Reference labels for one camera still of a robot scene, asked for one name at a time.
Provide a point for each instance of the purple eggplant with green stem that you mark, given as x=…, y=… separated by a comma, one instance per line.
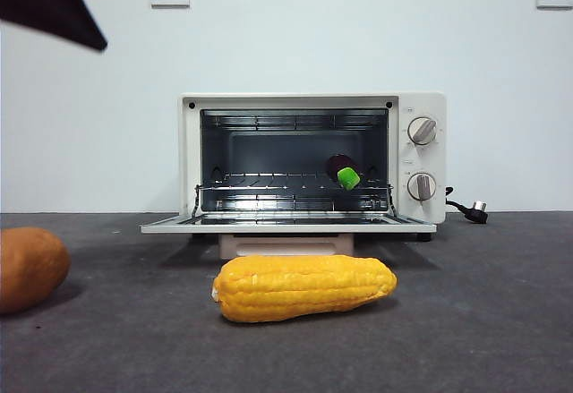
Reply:
x=348, y=178

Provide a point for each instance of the cream oven knob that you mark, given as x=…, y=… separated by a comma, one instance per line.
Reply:
x=423, y=131
x=421, y=186

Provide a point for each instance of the yellow corn cob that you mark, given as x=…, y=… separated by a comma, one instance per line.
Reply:
x=304, y=290

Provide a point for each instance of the cream toaster oven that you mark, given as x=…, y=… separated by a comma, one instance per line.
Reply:
x=423, y=160

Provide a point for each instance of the orange sweet potato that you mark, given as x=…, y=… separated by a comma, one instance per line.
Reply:
x=27, y=267

